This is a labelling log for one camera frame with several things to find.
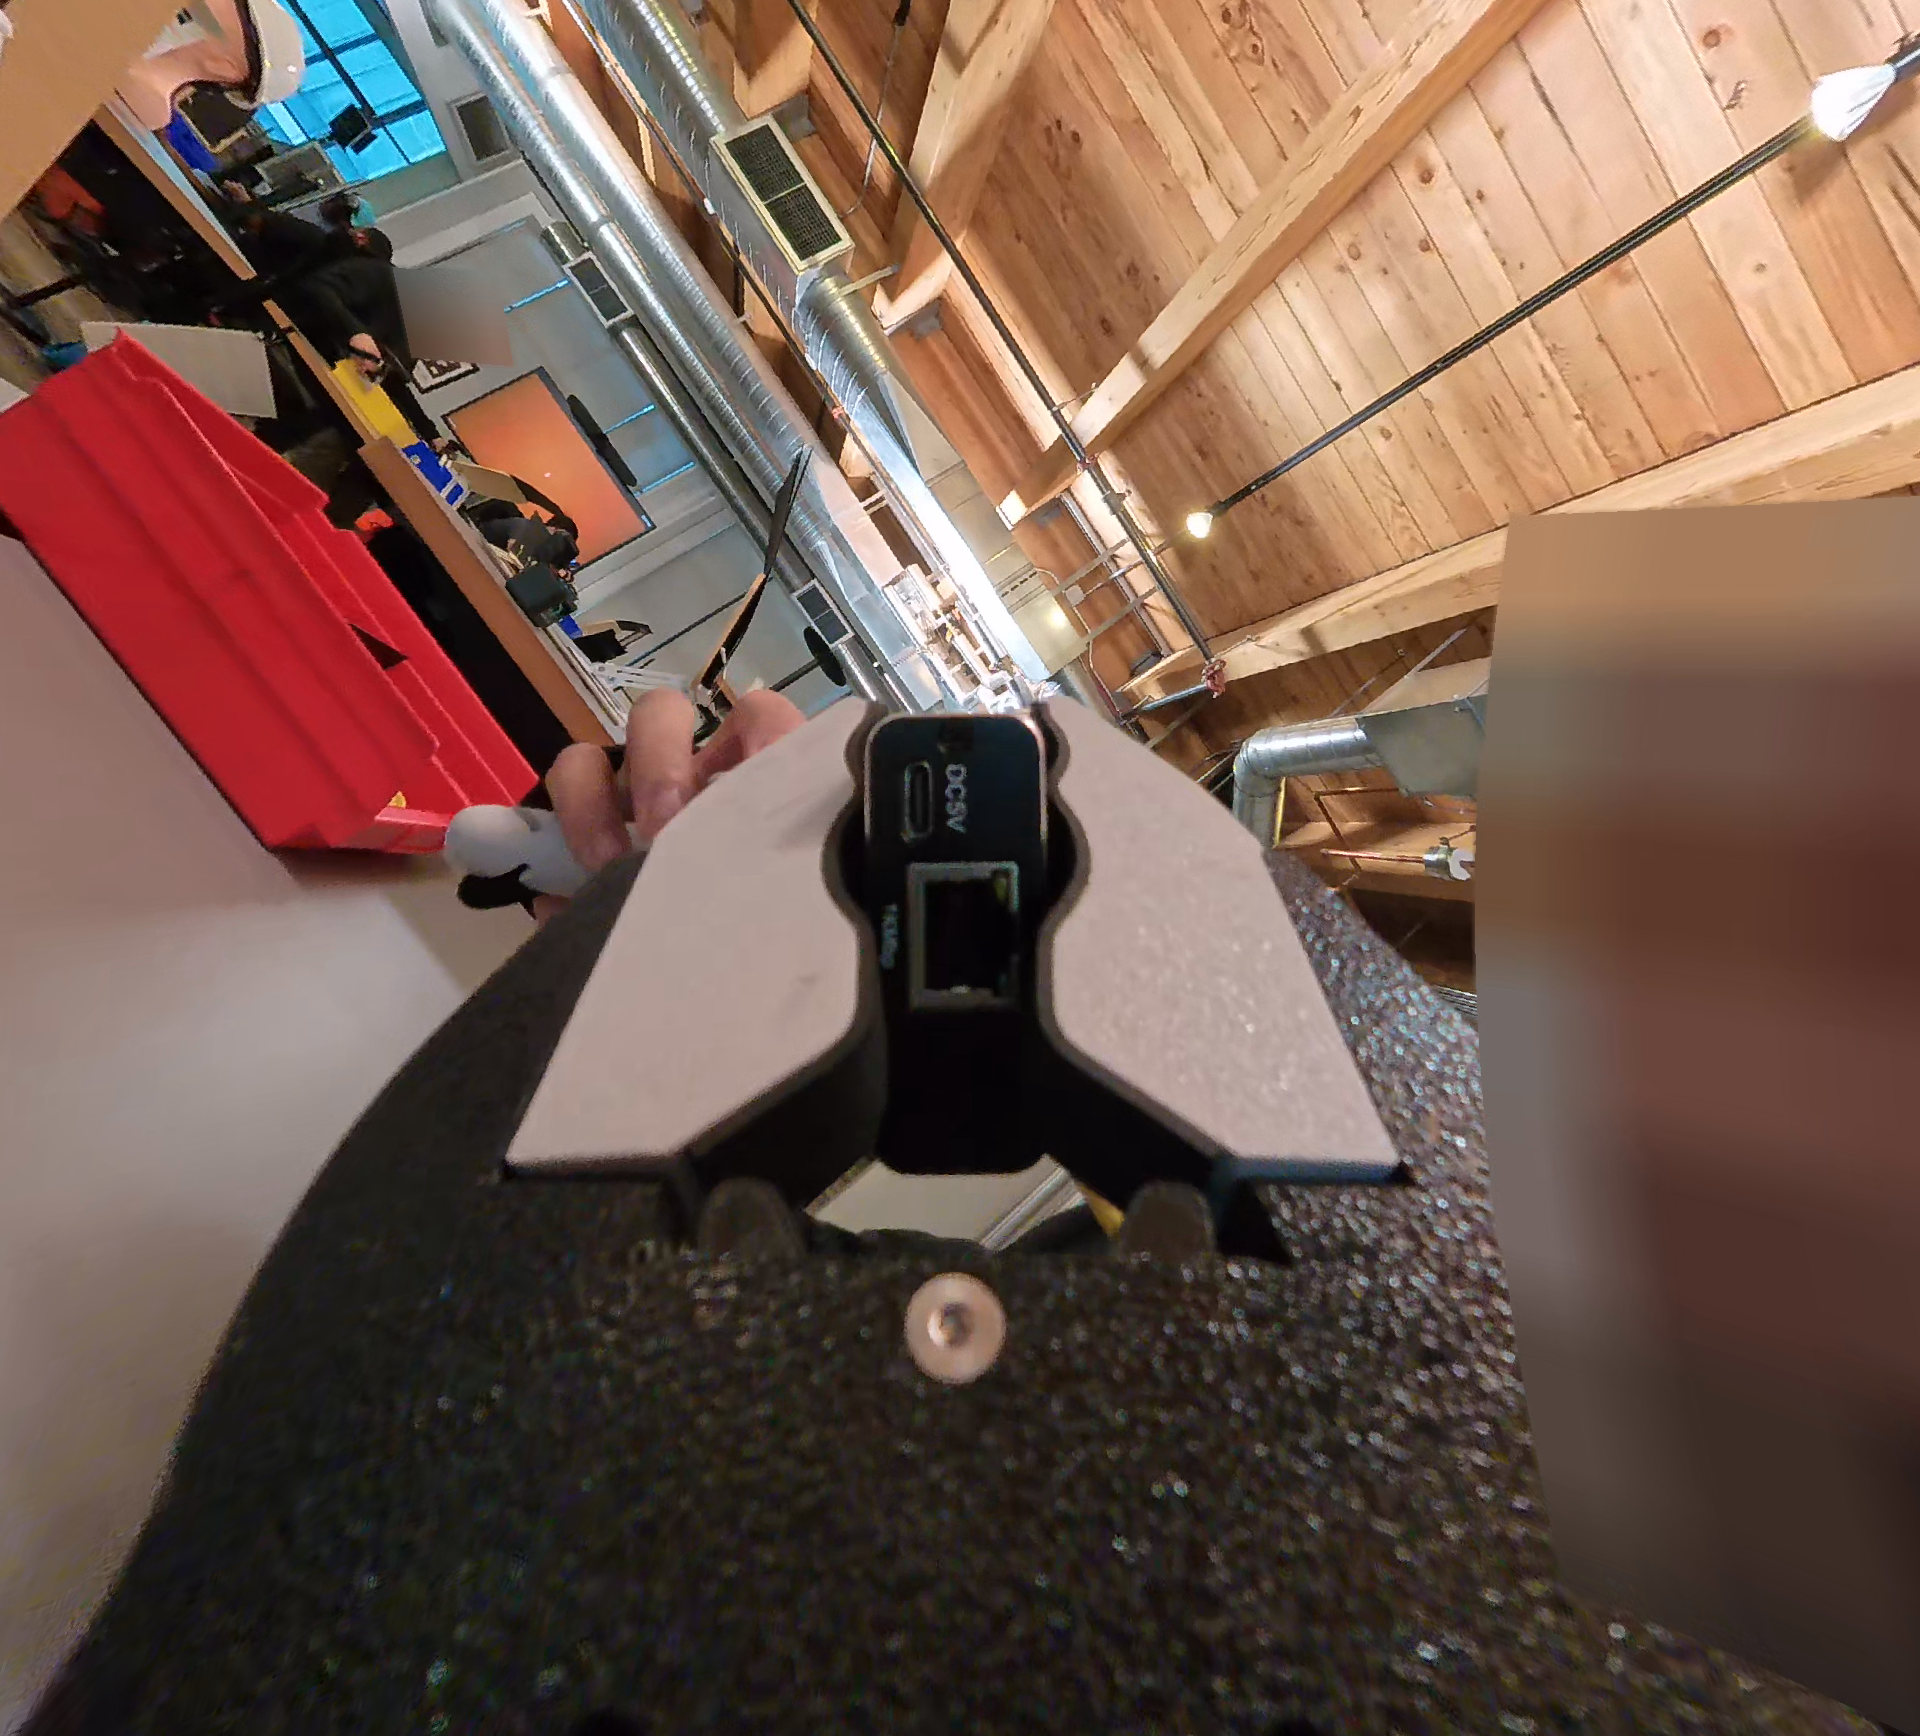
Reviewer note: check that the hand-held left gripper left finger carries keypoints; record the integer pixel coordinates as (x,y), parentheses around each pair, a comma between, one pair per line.
(705,986)

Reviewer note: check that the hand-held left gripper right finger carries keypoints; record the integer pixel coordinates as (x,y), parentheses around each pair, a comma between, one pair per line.
(1216,986)

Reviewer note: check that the black ethernet splitter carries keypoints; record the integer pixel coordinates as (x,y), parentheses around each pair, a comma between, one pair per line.
(960,866)

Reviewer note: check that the person's right hand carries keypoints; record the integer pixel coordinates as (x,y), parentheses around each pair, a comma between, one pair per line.
(661,775)

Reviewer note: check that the orange screen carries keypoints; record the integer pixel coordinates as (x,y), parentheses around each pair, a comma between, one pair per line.
(540,459)

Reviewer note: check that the red plastic bin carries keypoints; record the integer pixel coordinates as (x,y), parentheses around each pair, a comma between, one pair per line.
(180,566)

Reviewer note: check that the white track spot lamp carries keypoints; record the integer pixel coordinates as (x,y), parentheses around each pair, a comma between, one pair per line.
(1854,102)

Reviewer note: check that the white duct vent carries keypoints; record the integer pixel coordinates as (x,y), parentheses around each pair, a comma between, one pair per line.
(778,191)

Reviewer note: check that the silver air duct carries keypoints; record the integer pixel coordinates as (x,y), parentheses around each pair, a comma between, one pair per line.
(661,117)

